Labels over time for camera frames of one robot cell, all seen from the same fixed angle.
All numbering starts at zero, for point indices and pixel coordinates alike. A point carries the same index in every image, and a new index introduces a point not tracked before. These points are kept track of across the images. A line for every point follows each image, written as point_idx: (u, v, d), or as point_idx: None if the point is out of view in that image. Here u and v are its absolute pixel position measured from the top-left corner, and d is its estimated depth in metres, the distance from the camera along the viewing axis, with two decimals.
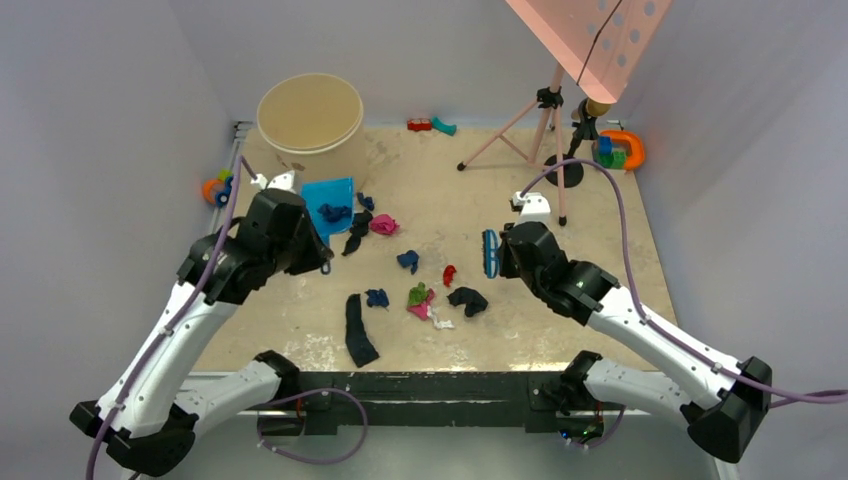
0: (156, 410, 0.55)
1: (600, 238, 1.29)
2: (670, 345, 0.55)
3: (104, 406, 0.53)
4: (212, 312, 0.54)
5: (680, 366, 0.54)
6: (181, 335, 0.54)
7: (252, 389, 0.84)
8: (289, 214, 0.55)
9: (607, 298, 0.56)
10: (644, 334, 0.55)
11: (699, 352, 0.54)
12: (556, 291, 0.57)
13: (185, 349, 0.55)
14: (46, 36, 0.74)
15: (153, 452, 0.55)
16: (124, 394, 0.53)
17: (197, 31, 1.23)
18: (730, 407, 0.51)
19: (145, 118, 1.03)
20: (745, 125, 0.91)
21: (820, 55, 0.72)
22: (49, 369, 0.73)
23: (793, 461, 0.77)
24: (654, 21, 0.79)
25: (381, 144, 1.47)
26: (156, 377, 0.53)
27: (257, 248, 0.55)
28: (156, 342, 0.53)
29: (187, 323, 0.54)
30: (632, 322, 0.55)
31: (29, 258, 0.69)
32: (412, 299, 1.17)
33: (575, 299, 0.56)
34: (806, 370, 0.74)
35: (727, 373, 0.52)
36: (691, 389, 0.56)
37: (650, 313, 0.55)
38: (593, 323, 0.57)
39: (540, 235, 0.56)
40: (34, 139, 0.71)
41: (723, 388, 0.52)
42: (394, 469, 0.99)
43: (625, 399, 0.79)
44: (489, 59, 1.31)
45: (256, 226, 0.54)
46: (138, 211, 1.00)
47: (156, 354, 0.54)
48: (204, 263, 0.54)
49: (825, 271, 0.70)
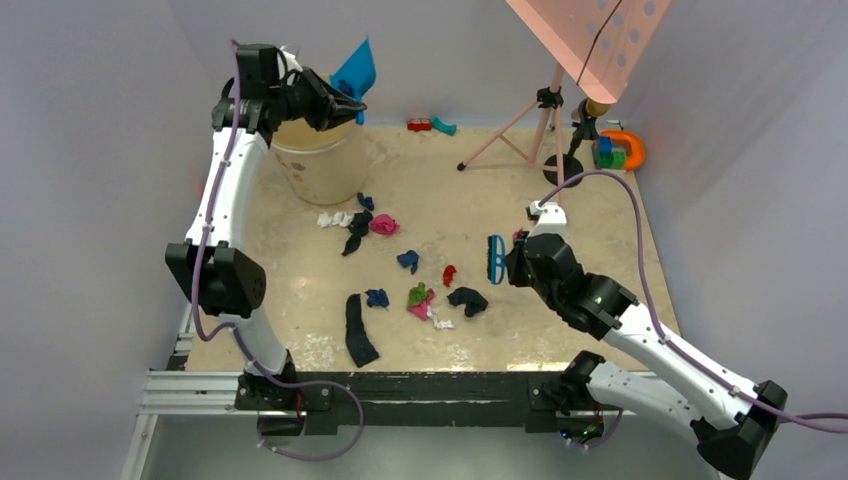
0: (239, 233, 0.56)
1: (600, 238, 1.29)
2: (689, 367, 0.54)
3: (193, 235, 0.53)
4: (257, 144, 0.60)
5: (698, 387, 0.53)
6: (237, 164, 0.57)
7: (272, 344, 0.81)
8: (269, 56, 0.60)
9: (626, 315, 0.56)
10: (663, 355, 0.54)
11: (718, 375, 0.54)
12: (573, 306, 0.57)
13: (245, 179, 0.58)
14: (46, 38, 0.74)
15: (249, 274, 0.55)
16: (209, 215, 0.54)
17: (196, 31, 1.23)
18: (747, 432, 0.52)
19: (145, 118, 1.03)
20: (744, 128, 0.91)
21: (820, 58, 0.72)
22: (50, 372, 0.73)
23: (794, 461, 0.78)
24: (655, 21, 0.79)
25: (381, 144, 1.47)
26: (234, 195, 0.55)
27: (260, 95, 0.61)
28: (219, 173, 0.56)
29: (239, 152, 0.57)
30: (652, 342, 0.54)
31: (29, 261, 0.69)
32: (412, 299, 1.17)
33: (593, 315, 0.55)
34: (806, 371, 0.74)
35: (744, 397, 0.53)
36: (707, 410, 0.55)
37: (670, 334, 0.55)
38: (609, 339, 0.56)
39: (558, 249, 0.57)
40: (35, 141, 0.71)
41: (741, 412, 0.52)
42: (395, 469, 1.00)
43: (628, 405, 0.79)
44: (489, 59, 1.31)
45: (251, 79, 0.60)
46: (139, 212, 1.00)
47: (225, 181, 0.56)
48: (232, 112, 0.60)
49: (825, 273, 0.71)
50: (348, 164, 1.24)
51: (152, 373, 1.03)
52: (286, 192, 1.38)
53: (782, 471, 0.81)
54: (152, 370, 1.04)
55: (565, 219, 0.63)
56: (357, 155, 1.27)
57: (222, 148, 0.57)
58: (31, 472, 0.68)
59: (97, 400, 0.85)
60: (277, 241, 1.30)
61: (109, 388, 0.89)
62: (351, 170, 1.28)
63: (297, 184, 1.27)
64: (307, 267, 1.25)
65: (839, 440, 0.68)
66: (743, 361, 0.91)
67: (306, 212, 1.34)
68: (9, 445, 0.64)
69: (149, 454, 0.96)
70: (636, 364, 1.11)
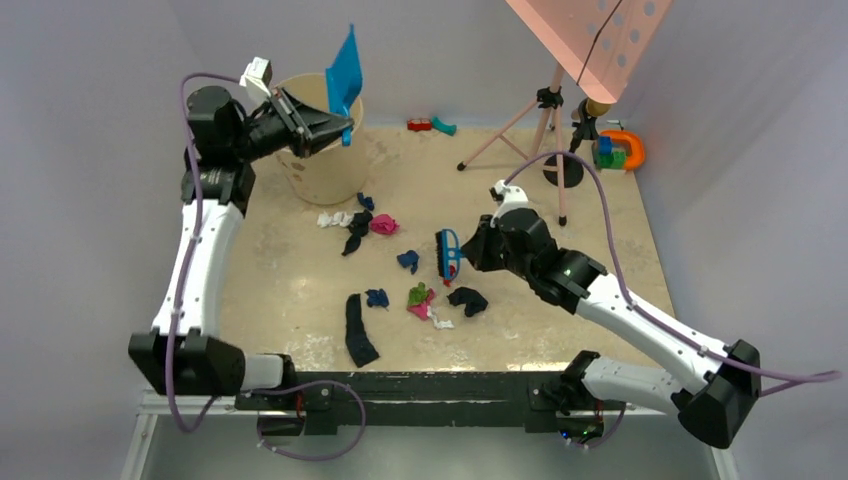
0: (214, 313, 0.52)
1: (600, 237, 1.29)
2: (656, 329, 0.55)
3: (161, 322, 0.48)
4: (231, 217, 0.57)
5: (666, 347, 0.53)
6: (210, 239, 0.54)
7: (264, 365, 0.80)
8: (225, 111, 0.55)
9: (594, 286, 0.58)
10: (632, 321, 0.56)
11: (685, 336, 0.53)
12: (544, 279, 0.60)
13: (218, 252, 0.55)
14: (45, 38, 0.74)
15: (222, 357, 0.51)
16: (179, 298, 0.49)
17: (197, 31, 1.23)
18: (716, 388, 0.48)
19: (145, 118, 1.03)
20: (744, 128, 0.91)
21: (819, 57, 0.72)
22: (50, 370, 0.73)
23: (792, 461, 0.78)
24: (655, 21, 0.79)
25: (381, 144, 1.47)
26: (208, 266, 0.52)
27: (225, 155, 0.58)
28: (190, 250, 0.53)
29: (211, 227, 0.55)
30: (619, 308, 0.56)
31: (30, 261, 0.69)
32: (412, 299, 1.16)
33: (563, 287, 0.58)
34: (806, 371, 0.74)
35: (714, 357, 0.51)
36: (679, 375, 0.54)
37: (637, 300, 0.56)
38: (582, 310, 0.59)
39: (533, 223, 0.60)
40: (35, 141, 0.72)
41: (710, 371, 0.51)
42: (395, 469, 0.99)
43: (613, 392, 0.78)
44: (489, 58, 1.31)
45: (212, 142, 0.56)
46: (138, 211, 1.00)
47: (196, 256, 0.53)
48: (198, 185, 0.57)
49: (825, 271, 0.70)
50: (348, 164, 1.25)
51: None
52: (286, 192, 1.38)
53: (780, 471, 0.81)
54: None
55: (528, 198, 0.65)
56: (357, 156, 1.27)
57: (191, 223, 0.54)
58: (30, 470, 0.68)
59: (97, 399, 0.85)
60: (277, 241, 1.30)
61: (109, 387, 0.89)
62: (351, 170, 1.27)
63: (297, 184, 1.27)
64: (307, 267, 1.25)
65: (838, 440, 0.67)
66: None
67: (306, 212, 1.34)
68: (8, 444, 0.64)
69: (149, 453, 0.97)
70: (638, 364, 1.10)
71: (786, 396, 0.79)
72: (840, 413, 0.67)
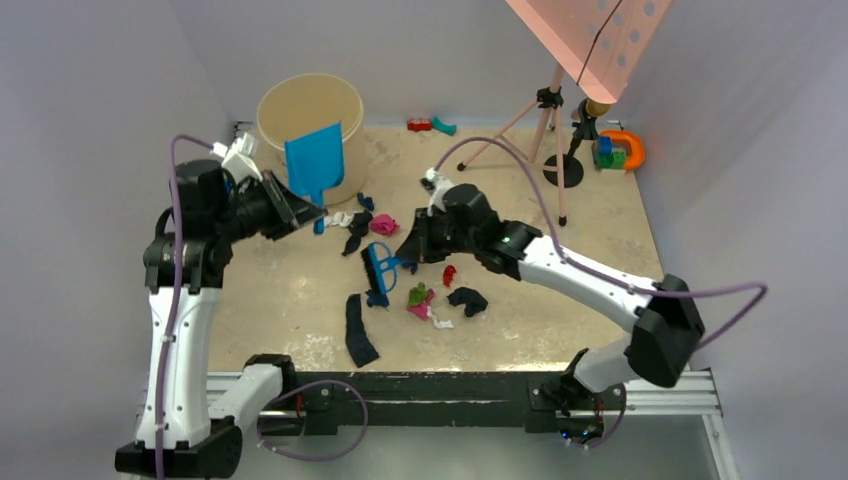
0: (199, 411, 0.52)
1: (600, 237, 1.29)
2: (587, 276, 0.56)
3: (145, 435, 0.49)
4: (203, 301, 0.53)
5: (599, 292, 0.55)
6: (184, 338, 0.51)
7: (265, 383, 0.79)
8: (212, 178, 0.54)
9: (531, 248, 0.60)
10: (564, 272, 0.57)
11: (615, 278, 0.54)
12: (488, 249, 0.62)
13: (196, 345, 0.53)
14: (45, 38, 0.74)
15: (217, 452, 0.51)
16: (159, 412, 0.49)
17: (197, 32, 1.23)
18: (644, 322, 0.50)
19: (145, 118, 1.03)
20: (743, 128, 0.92)
21: (820, 57, 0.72)
22: (51, 370, 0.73)
23: (791, 462, 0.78)
24: (655, 21, 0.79)
25: (381, 144, 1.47)
26: (185, 369, 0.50)
27: (204, 225, 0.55)
28: (166, 354, 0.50)
29: (184, 322, 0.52)
30: (554, 264, 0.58)
31: (30, 261, 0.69)
32: (412, 299, 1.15)
33: (504, 254, 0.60)
34: (807, 371, 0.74)
35: (641, 292, 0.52)
36: (618, 318, 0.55)
37: (569, 252, 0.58)
38: (525, 274, 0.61)
39: (472, 198, 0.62)
40: (35, 142, 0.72)
41: (639, 305, 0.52)
42: (395, 469, 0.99)
43: (595, 370, 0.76)
44: (489, 58, 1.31)
45: (191, 208, 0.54)
46: (138, 211, 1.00)
47: (171, 359, 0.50)
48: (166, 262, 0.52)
49: (825, 272, 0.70)
50: (348, 165, 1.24)
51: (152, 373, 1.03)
52: None
53: (779, 471, 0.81)
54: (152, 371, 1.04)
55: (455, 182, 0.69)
56: (357, 156, 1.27)
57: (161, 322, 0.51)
58: (30, 471, 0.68)
59: (97, 399, 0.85)
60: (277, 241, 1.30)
61: (109, 387, 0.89)
62: (351, 170, 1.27)
63: None
64: (307, 268, 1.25)
65: (837, 440, 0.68)
66: (745, 360, 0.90)
67: None
68: (9, 444, 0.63)
69: None
70: None
71: (786, 396, 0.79)
72: (840, 413, 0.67)
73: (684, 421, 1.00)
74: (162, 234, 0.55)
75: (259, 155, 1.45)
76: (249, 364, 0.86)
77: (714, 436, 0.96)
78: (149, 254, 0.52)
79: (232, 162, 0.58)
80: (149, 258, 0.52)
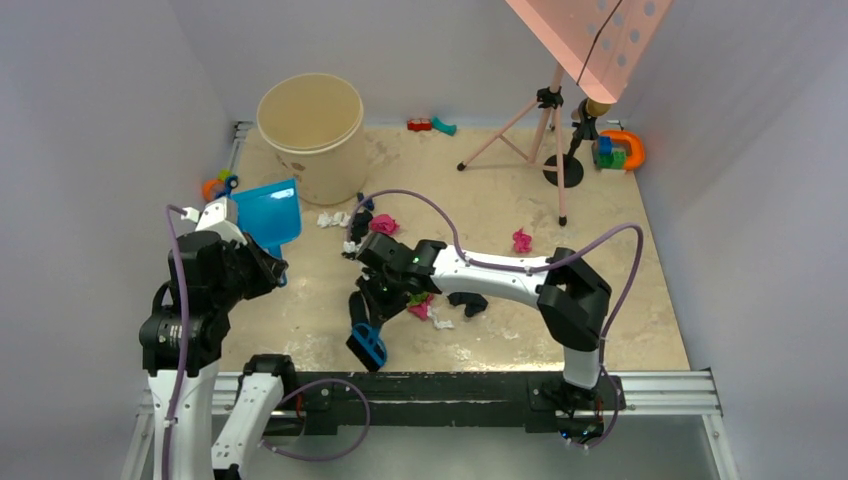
0: None
1: (600, 237, 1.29)
2: (491, 269, 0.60)
3: None
4: (203, 381, 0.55)
5: (504, 283, 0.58)
6: (186, 421, 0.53)
7: (266, 403, 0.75)
8: (211, 253, 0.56)
9: (439, 260, 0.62)
10: (470, 271, 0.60)
11: (512, 264, 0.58)
12: (403, 274, 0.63)
13: (200, 423, 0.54)
14: (44, 36, 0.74)
15: None
16: None
17: (197, 31, 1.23)
18: (549, 295, 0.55)
19: (144, 118, 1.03)
20: (744, 127, 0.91)
21: (819, 56, 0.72)
22: (51, 371, 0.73)
23: (791, 461, 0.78)
24: (655, 21, 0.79)
25: (381, 144, 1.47)
26: (190, 449, 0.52)
27: (202, 300, 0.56)
28: (168, 438, 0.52)
29: (186, 403, 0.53)
30: (460, 268, 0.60)
31: (30, 260, 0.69)
32: (412, 299, 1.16)
33: (416, 273, 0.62)
34: (807, 371, 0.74)
35: (537, 271, 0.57)
36: (526, 301, 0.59)
37: (470, 254, 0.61)
38: (442, 286, 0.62)
39: (372, 239, 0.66)
40: (34, 140, 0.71)
41: (539, 284, 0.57)
42: (395, 468, 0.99)
43: (572, 364, 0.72)
44: (489, 58, 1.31)
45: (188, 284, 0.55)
46: (138, 211, 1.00)
47: (175, 441, 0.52)
48: (163, 343, 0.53)
49: (824, 271, 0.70)
50: (348, 165, 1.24)
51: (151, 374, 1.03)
52: None
53: (778, 471, 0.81)
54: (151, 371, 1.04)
55: None
56: (357, 156, 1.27)
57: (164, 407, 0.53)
58: (30, 471, 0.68)
59: (97, 399, 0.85)
60: None
61: (109, 388, 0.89)
62: (351, 170, 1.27)
63: (298, 184, 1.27)
64: (307, 268, 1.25)
65: (838, 440, 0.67)
66: (747, 360, 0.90)
67: (306, 212, 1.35)
68: (8, 444, 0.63)
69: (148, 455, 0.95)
70: (639, 364, 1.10)
71: (786, 396, 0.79)
72: (840, 412, 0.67)
73: (684, 421, 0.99)
74: (157, 311, 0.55)
75: (259, 155, 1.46)
76: (245, 374, 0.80)
77: (714, 436, 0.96)
78: (146, 333, 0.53)
79: (224, 228, 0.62)
80: (145, 337, 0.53)
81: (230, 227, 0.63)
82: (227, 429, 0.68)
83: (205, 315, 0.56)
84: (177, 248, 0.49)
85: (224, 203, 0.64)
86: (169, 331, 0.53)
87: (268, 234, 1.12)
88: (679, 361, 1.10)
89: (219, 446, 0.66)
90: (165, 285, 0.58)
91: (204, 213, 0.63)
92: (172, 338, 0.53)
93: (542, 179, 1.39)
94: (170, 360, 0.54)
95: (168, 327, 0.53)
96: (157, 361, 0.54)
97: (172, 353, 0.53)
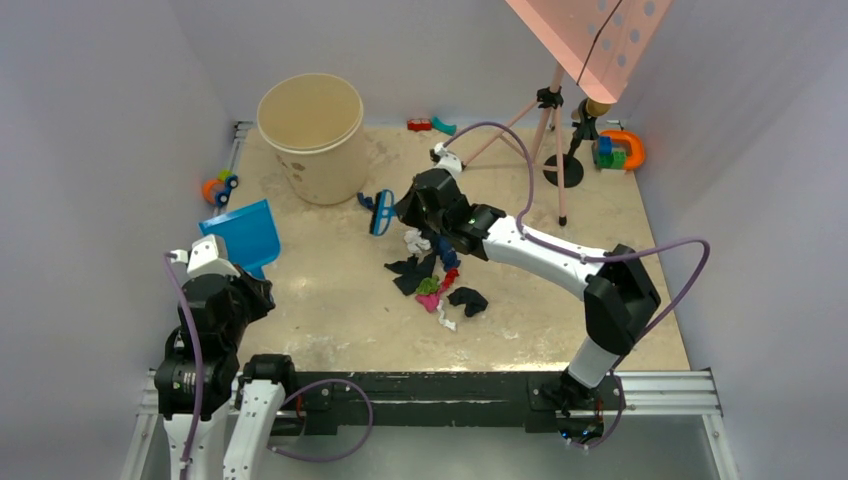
0: None
1: (601, 237, 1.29)
2: (548, 252, 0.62)
3: None
4: (214, 424, 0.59)
5: (556, 264, 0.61)
6: (200, 461, 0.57)
7: (269, 414, 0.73)
8: (218, 298, 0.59)
9: (494, 228, 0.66)
10: (525, 249, 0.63)
11: (569, 250, 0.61)
12: (456, 231, 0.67)
13: (212, 463, 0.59)
14: (42, 36, 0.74)
15: None
16: None
17: (197, 31, 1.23)
18: (599, 288, 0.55)
19: (144, 117, 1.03)
20: (743, 127, 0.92)
21: (819, 56, 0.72)
22: (48, 371, 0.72)
23: (792, 460, 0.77)
24: (655, 23, 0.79)
25: (381, 144, 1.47)
26: None
27: (213, 345, 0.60)
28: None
29: (199, 444, 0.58)
30: (516, 240, 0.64)
31: (28, 259, 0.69)
32: (422, 289, 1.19)
33: (470, 236, 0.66)
34: (808, 370, 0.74)
35: (592, 261, 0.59)
36: (571, 287, 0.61)
37: (527, 229, 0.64)
38: (492, 252, 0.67)
39: (442, 181, 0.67)
40: (33, 139, 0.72)
41: (589, 273, 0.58)
42: (395, 469, 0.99)
43: (582, 362, 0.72)
44: (489, 59, 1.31)
45: (199, 331, 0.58)
46: (138, 210, 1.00)
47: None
48: (175, 390, 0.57)
49: (824, 270, 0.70)
50: (347, 164, 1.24)
51: (152, 373, 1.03)
52: (286, 192, 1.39)
53: (777, 470, 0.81)
54: (151, 370, 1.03)
55: (459, 165, 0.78)
56: (357, 155, 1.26)
57: (179, 451, 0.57)
58: (31, 471, 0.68)
59: (96, 399, 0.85)
60: None
61: (108, 387, 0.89)
62: (351, 169, 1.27)
63: (297, 184, 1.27)
64: (307, 268, 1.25)
65: (837, 438, 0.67)
66: (747, 359, 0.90)
67: (306, 213, 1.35)
68: (9, 443, 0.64)
69: (149, 454, 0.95)
70: (638, 364, 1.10)
71: (786, 394, 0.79)
72: (841, 410, 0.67)
73: (684, 420, 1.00)
74: (171, 360, 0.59)
75: (259, 155, 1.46)
76: (245, 382, 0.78)
77: (714, 436, 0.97)
78: (161, 379, 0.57)
79: (217, 265, 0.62)
80: (160, 382, 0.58)
81: (224, 263, 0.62)
82: (232, 449, 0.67)
83: (216, 360, 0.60)
84: (184, 302, 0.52)
85: (214, 242, 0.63)
86: (183, 377, 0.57)
87: (248, 257, 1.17)
88: (678, 361, 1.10)
89: (224, 470, 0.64)
90: (175, 330, 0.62)
91: (194, 252, 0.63)
92: (186, 384, 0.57)
93: (542, 179, 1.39)
94: (183, 404, 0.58)
95: (182, 373, 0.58)
96: (172, 404, 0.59)
97: (185, 397, 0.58)
